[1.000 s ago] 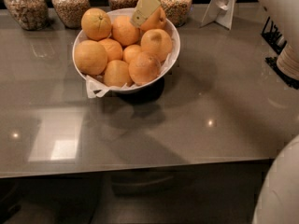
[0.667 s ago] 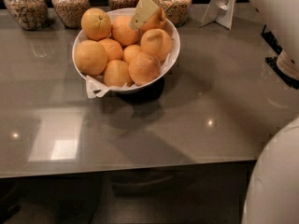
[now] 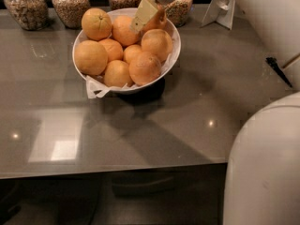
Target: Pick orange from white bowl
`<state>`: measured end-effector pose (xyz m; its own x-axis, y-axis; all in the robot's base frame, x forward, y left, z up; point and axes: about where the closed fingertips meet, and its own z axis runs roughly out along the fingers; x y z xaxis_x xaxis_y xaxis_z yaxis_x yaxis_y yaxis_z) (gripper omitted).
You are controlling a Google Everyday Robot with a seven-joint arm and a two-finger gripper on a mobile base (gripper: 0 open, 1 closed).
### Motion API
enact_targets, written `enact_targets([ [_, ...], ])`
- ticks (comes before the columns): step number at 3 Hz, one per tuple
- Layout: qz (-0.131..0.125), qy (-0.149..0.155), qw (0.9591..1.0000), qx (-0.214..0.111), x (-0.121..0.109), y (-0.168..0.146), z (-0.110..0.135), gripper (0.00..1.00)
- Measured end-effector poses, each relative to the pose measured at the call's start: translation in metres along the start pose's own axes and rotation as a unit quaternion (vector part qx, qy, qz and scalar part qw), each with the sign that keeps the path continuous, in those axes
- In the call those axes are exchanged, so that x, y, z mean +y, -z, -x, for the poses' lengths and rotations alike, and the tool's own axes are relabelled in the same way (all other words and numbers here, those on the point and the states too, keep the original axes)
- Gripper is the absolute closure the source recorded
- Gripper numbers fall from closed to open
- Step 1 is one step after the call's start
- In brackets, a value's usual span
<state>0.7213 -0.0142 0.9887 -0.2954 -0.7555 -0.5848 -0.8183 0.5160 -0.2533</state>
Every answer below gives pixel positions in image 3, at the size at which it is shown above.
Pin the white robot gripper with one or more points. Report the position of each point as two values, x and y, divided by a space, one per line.
146 12

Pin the white folded stand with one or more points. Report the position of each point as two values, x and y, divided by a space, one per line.
221 12

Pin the white ceramic bowl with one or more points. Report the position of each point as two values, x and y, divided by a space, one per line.
169 28

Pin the glass jar far left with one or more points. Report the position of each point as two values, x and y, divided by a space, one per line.
31 15

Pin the small orange centre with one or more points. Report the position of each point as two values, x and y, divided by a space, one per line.
131 52

